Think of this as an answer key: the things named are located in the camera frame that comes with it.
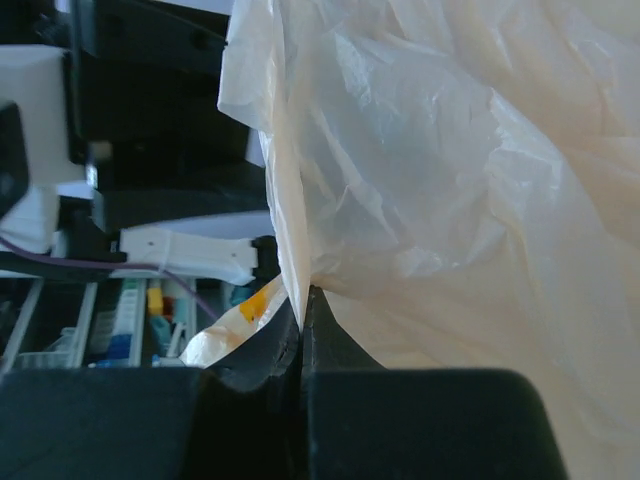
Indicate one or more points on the storage rack with coloured items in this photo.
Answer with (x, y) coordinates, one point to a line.
(123, 323)

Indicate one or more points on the white banana print plastic bag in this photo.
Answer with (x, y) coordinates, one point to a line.
(461, 180)

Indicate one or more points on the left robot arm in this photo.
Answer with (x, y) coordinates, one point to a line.
(110, 129)

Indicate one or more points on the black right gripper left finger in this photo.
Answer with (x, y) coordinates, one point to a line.
(228, 421)

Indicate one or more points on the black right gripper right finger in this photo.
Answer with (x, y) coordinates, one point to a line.
(369, 422)

